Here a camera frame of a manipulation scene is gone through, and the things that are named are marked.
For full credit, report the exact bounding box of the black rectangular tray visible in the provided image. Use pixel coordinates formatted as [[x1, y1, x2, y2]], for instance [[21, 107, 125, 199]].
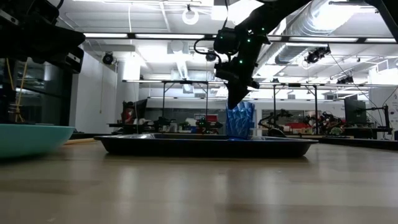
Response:
[[94, 133, 318, 159]]

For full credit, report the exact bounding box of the silver ventilation duct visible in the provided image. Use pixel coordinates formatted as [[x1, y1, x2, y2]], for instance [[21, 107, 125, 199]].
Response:
[[257, 0, 335, 65]]

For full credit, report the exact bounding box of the person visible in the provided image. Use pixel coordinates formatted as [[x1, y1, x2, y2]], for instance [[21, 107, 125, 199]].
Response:
[[121, 101, 138, 126]]

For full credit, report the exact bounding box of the black ceiling camera cluster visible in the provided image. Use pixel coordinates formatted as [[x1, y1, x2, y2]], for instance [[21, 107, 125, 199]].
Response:
[[304, 45, 332, 65], [336, 75, 355, 85]]

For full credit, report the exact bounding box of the dark glass cabinet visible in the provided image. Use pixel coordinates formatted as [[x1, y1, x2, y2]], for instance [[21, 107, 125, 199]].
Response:
[[0, 57, 73, 127]]

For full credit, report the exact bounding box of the blue translucent plastic cup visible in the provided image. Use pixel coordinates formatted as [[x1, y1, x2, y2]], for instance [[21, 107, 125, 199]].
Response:
[[225, 101, 256, 141]]

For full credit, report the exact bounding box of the black diagonal frame strut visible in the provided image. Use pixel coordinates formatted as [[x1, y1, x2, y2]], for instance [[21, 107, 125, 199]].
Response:
[[365, 0, 398, 43]]

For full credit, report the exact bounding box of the red box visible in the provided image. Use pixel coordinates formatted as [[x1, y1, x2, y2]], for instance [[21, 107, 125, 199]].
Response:
[[194, 114, 219, 123]]

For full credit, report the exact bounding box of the black background workstation frame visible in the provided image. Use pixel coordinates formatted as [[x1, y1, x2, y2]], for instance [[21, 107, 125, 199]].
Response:
[[257, 82, 371, 135], [122, 78, 210, 126]]

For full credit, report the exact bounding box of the white ring ceiling lamp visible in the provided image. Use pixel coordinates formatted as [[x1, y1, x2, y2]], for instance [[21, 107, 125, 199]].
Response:
[[181, 7, 200, 26]]

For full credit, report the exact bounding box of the black computer monitor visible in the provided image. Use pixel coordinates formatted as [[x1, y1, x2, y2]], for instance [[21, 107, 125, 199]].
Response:
[[133, 98, 149, 121], [343, 94, 368, 126]]

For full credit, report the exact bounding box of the teal round plate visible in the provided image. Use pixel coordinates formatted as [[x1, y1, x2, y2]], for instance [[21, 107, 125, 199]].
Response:
[[0, 123, 76, 159]]

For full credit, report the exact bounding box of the overhead beam with light strips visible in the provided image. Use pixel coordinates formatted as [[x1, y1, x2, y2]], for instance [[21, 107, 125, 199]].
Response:
[[83, 32, 398, 44]]

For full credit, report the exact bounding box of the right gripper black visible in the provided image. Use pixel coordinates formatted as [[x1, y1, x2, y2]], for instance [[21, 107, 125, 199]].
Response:
[[215, 57, 261, 110]]

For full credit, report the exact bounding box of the yellow hanging cable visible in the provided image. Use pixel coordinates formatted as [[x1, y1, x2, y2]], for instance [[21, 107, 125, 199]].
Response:
[[5, 57, 29, 124]]

